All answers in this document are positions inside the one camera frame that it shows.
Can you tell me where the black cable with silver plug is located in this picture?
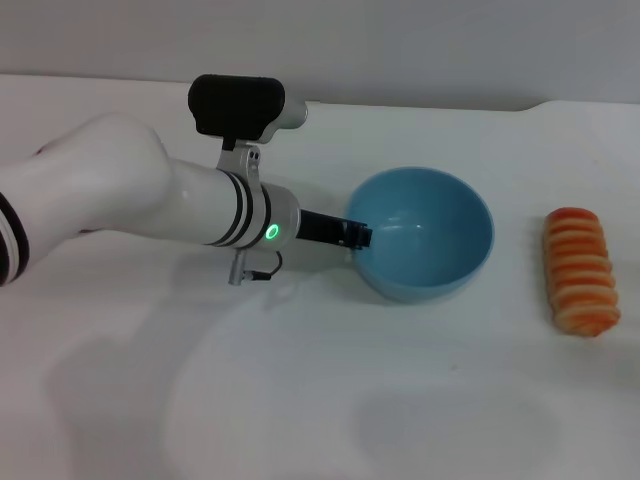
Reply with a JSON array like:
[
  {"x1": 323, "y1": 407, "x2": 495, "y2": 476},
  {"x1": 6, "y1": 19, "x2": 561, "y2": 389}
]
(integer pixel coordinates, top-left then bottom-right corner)
[{"x1": 228, "y1": 248, "x2": 284, "y2": 287}]

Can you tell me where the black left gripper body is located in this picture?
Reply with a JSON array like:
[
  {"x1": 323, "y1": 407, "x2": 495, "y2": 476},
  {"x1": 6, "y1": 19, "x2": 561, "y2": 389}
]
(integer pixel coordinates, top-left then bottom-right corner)
[{"x1": 298, "y1": 209, "x2": 347, "y2": 247}]

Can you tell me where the orange striped bread roll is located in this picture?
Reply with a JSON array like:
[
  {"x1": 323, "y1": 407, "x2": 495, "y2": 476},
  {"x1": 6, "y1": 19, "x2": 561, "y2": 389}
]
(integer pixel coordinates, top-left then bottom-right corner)
[{"x1": 543, "y1": 205, "x2": 622, "y2": 339}]

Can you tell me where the silver camera mount bracket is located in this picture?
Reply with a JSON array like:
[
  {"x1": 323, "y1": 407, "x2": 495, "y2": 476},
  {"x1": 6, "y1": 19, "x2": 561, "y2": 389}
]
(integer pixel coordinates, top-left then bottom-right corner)
[{"x1": 215, "y1": 141, "x2": 264, "y2": 187}]

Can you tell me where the blue bowl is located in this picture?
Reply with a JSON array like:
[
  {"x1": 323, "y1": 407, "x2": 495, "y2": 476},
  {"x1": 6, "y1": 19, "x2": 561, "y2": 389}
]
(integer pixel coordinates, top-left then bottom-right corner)
[{"x1": 344, "y1": 166, "x2": 496, "y2": 304}]

